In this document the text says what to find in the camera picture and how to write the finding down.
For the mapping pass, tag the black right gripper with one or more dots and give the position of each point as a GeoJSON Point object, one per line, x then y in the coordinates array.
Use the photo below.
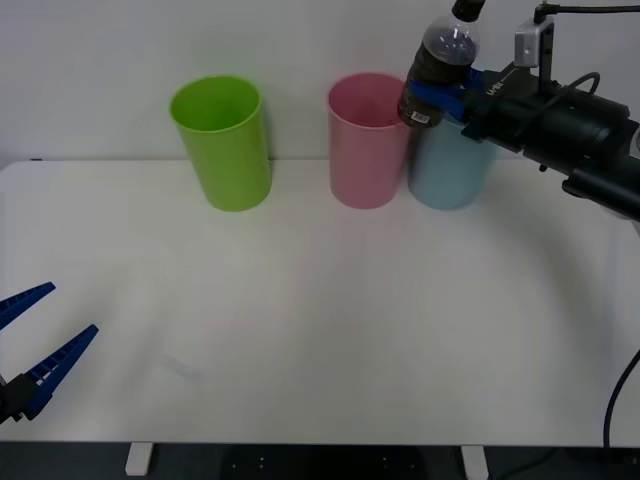
{"type": "Point", "coordinates": [510, 110]}

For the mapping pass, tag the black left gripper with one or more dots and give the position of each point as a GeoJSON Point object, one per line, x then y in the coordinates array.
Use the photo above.
{"type": "Point", "coordinates": [4, 402]}

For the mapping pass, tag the dark plastic bottle black cap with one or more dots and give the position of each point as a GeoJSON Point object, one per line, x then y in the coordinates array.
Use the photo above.
{"type": "Point", "coordinates": [440, 60]}

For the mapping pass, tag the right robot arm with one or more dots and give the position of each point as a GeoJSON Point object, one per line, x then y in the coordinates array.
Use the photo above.
{"type": "Point", "coordinates": [595, 127]}

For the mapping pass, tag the pale blue plastic bin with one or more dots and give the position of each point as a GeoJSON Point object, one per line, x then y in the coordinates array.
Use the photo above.
{"type": "Point", "coordinates": [450, 170]}

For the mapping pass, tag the pink plastic bin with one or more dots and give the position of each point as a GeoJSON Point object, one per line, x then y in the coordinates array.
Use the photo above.
{"type": "Point", "coordinates": [362, 170]}

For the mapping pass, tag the white table leg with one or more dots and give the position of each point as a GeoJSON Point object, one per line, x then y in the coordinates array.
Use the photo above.
{"type": "Point", "coordinates": [138, 459]}
{"type": "Point", "coordinates": [474, 462]}

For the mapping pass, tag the green plastic bin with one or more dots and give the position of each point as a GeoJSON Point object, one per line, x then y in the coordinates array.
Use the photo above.
{"type": "Point", "coordinates": [225, 165]}

